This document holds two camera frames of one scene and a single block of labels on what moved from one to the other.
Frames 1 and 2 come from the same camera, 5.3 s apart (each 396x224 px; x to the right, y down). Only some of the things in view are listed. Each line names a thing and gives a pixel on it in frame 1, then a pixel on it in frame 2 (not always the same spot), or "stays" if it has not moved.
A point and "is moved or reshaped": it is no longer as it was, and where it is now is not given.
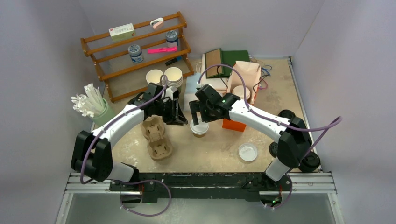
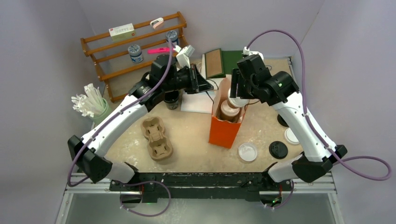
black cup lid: x=273 y=149 stays
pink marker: x=162 y=50 stays
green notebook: x=227 y=57 stays
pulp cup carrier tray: x=160 y=148 stays
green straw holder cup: x=106 y=116 stays
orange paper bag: x=242 y=73 is moved or reshaped
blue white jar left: x=136 y=53 stays
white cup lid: x=248 y=151 stays
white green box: x=121 y=32 stays
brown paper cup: x=199 y=136 is moved or reshaped
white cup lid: x=200 y=129 is moved or reshaped
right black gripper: x=195 y=108 -> x=238 y=79
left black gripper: x=180 y=119 -> x=197 y=83
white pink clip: x=156 y=23 stays
